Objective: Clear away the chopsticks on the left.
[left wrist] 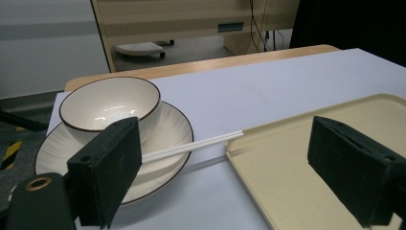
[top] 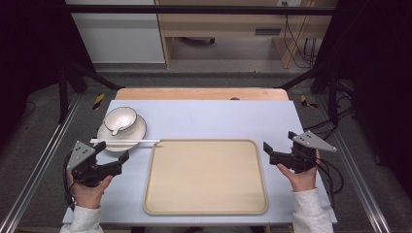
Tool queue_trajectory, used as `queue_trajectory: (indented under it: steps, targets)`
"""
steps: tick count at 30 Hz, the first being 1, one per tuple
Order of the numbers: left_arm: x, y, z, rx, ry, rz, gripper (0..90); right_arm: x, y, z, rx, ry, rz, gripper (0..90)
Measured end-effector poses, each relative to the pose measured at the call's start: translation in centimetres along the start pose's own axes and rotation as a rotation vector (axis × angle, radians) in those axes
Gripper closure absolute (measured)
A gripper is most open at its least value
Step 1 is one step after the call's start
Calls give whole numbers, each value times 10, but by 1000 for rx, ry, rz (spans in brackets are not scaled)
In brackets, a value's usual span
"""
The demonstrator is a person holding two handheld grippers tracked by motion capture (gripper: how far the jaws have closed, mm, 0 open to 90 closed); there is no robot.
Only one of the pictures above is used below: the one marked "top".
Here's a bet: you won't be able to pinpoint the white cabinet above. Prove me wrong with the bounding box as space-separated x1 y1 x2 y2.
65 0 166 64

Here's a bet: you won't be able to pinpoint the aluminium floor rail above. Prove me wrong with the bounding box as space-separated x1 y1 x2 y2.
314 95 394 233
0 92 83 233

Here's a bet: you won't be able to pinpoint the black floor cables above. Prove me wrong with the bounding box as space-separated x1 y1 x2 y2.
302 79 359 132

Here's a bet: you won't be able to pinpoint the white ceramic spoon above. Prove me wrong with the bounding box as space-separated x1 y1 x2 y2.
111 113 134 137

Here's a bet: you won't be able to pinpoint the white bowl with dark rim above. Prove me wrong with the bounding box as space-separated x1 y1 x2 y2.
103 106 139 133

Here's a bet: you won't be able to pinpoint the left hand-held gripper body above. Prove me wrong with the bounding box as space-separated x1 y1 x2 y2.
66 140 113 188

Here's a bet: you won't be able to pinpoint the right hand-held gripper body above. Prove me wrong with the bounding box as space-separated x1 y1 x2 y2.
291 129 338 175

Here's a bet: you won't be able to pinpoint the white plate with dark rim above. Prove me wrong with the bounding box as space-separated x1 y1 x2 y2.
96 113 148 153

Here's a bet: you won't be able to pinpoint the wooden table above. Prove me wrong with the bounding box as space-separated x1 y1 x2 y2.
115 86 291 102

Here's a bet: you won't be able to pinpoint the light wooden desk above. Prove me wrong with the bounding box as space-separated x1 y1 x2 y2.
154 0 338 70

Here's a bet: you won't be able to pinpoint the black curtain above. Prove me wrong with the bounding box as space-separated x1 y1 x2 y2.
313 0 412 198
0 0 97 144

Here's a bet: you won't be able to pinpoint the hand-held gripper cable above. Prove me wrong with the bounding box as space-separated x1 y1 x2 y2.
313 156 345 209
62 153 77 212

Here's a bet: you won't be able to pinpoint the black metal frame stand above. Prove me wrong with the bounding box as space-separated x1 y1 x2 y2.
57 60 125 124
277 63 342 128

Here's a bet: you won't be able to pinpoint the beige rectangular tray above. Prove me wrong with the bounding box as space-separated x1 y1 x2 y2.
142 138 269 216

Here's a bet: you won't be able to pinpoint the black horizontal frame bar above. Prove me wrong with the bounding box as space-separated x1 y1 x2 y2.
63 4 338 17

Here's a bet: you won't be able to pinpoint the black hanging cables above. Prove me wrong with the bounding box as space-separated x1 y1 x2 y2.
283 2 321 70

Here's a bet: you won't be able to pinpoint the person's right hand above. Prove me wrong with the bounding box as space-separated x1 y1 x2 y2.
276 150 322 193

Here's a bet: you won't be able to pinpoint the white chopstick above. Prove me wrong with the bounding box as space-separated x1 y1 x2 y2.
90 141 156 146
89 138 161 143

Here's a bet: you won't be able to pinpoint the person's left hand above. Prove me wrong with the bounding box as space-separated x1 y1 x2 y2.
66 170 115 210

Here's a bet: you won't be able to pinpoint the yellow black floor tape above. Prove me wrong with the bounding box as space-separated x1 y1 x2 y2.
299 94 319 110
92 92 106 111

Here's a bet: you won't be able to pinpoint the right hand-held gripper cable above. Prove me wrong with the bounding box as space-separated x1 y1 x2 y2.
313 156 345 209

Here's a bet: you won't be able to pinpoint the left hand-held gripper cable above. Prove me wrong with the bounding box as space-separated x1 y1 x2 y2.
62 153 77 212

